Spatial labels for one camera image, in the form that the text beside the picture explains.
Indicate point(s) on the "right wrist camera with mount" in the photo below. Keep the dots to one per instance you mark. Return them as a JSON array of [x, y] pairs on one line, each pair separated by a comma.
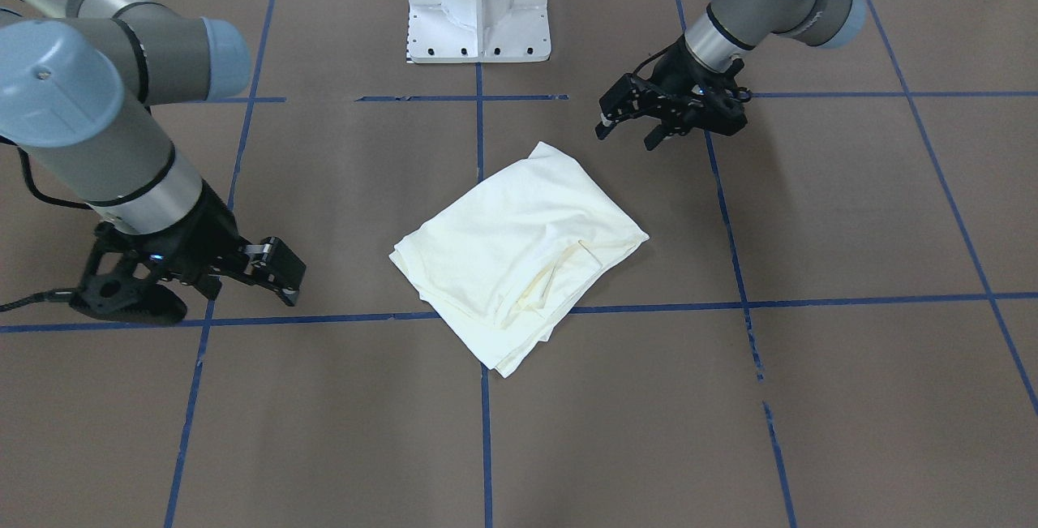
[[121, 282]]

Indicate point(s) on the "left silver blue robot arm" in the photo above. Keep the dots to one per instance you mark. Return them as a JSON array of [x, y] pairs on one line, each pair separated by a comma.
[[731, 29]]

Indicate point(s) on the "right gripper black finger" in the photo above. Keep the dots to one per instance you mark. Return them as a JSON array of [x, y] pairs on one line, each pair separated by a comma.
[[274, 266]]

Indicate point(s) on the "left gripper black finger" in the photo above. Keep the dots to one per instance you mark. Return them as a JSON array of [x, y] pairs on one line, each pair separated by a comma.
[[625, 100], [666, 128]]

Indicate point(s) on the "cream long sleeve cat shirt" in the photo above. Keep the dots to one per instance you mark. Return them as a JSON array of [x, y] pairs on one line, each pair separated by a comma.
[[506, 262]]

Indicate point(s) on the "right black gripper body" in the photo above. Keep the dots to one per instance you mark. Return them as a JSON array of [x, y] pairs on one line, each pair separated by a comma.
[[204, 229]]

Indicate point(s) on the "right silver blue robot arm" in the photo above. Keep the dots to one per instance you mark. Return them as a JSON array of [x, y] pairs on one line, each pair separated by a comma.
[[78, 85]]

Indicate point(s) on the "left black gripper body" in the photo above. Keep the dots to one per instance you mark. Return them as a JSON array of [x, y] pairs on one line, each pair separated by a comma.
[[672, 71]]

